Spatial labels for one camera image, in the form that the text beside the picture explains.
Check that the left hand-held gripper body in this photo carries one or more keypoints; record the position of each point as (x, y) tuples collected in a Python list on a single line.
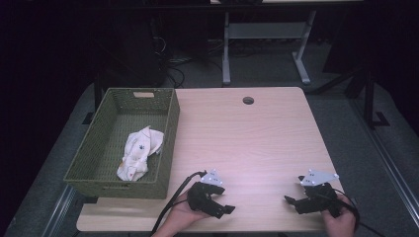
[(197, 197)]

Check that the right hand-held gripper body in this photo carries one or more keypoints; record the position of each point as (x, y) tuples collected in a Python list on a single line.
[(321, 199)]

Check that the white printed cloth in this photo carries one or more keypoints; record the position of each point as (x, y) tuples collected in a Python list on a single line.
[(138, 154)]

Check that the green woven basket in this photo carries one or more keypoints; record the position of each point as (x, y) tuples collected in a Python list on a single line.
[(99, 154)]

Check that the person's left hand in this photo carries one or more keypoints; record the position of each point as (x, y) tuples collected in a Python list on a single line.
[(183, 215)]

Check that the person's right hand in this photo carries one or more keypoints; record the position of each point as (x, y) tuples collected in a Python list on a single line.
[(342, 223)]

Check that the black metal stand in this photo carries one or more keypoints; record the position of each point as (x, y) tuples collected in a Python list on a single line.
[(95, 98), (370, 98)]

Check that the metal floor rail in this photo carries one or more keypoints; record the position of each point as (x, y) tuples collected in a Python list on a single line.
[(385, 161), (57, 214)]

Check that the grey metal desk frame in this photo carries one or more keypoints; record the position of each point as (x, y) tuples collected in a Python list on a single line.
[(263, 31)]

